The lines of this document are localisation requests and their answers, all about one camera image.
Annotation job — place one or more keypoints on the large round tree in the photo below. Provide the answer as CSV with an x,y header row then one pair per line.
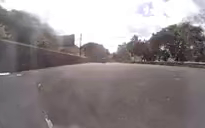
x,y
94,51

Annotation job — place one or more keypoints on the pole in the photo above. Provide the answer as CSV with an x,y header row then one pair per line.
x,y
80,45

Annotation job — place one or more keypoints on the grey asphalt road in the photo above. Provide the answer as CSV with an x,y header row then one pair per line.
x,y
116,93

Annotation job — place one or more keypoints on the low kerb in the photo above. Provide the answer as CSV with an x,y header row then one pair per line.
x,y
176,63

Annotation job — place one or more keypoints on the row of trees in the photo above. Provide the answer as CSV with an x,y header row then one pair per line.
x,y
176,43

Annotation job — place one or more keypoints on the long grey wall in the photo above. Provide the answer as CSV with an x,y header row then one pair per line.
x,y
30,56

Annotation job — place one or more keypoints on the trees behind wall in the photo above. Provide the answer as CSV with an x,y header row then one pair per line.
x,y
20,26

